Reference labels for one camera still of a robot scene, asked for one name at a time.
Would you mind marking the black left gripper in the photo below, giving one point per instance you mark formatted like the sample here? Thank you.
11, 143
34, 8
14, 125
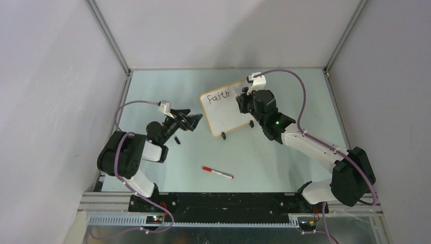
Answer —
190, 120

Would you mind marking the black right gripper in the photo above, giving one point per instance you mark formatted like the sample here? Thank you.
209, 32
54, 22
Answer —
242, 99

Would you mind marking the black marker cap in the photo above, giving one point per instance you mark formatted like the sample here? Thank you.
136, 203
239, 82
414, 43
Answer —
177, 140

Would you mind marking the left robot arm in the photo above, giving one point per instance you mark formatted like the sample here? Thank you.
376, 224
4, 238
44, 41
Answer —
124, 154

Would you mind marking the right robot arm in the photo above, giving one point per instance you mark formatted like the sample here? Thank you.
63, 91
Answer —
351, 172

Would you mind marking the red whiteboard marker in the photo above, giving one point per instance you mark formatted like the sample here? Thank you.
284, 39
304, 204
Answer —
218, 172

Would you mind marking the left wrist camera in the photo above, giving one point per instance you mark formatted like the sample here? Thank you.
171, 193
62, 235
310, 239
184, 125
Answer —
165, 108

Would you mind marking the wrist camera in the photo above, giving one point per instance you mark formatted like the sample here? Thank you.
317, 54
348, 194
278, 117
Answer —
256, 81
165, 108

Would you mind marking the white whiteboard yellow frame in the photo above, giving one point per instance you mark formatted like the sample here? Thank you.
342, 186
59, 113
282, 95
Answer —
221, 109

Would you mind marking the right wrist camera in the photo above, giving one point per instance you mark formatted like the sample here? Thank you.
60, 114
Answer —
256, 81

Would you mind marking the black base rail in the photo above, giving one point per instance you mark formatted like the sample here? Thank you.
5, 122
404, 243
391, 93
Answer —
235, 208

